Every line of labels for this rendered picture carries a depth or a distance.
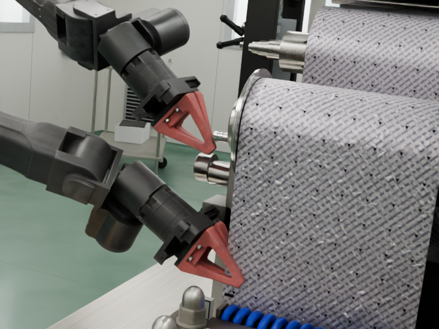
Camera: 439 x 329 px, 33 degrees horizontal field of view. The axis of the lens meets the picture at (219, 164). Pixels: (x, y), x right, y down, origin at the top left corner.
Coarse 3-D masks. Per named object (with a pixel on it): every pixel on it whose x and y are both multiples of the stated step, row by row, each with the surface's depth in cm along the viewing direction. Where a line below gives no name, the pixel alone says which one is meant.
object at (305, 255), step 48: (240, 192) 91; (288, 192) 88; (240, 240) 92; (288, 240) 89; (336, 240) 87; (384, 240) 85; (240, 288) 92; (288, 288) 90; (336, 288) 88; (384, 288) 85
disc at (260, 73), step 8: (256, 72) 92; (264, 72) 94; (248, 80) 90; (256, 80) 92; (248, 88) 90; (240, 96) 89; (240, 104) 89; (240, 112) 89; (240, 120) 89; (232, 136) 89; (232, 144) 89; (232, 152) 89; (232, 160) 90
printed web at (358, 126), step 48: (336, 48) 107; (384, 48) 105; (432, 48) 103; (288, 96) 89; (336, 96) 88; (384, 96) 87; (432, 96) 103; (240, 144) 90; (288, 144) 87; (336, 144) 85; (384, 144) 83; (432, 144) 81; (336, 192) 86; (384, 192) 84; (432, 192) 82; (432, 240) 96
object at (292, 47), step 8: (288, 32) 116; (296, 32) 116; (288, 40) 115; (296, 40) 114; (304, 40) 114; (280, 48) 115; (288, 48) 114; (296, 48) 114; (304, 48) 114; (280, 56) 115; (288, 56) 115; (296, 56) 114; (304, 56) 114; (280, 64) 116; (288, 64) 115; (296, 64) 115; (296, 72) 117
